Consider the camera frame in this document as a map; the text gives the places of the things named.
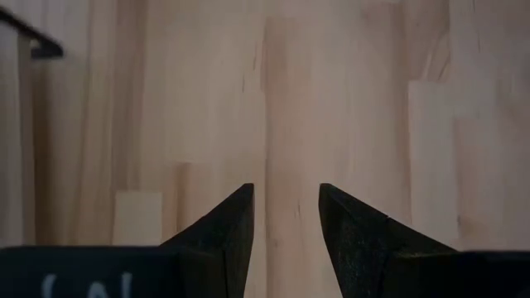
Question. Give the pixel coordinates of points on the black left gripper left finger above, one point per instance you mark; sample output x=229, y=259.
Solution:
x=223, y=240

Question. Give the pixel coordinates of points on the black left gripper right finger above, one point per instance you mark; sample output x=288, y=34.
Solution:
x=356, y=240

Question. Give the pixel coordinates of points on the black metal shelf frame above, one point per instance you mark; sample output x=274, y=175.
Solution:
x=41, y=45

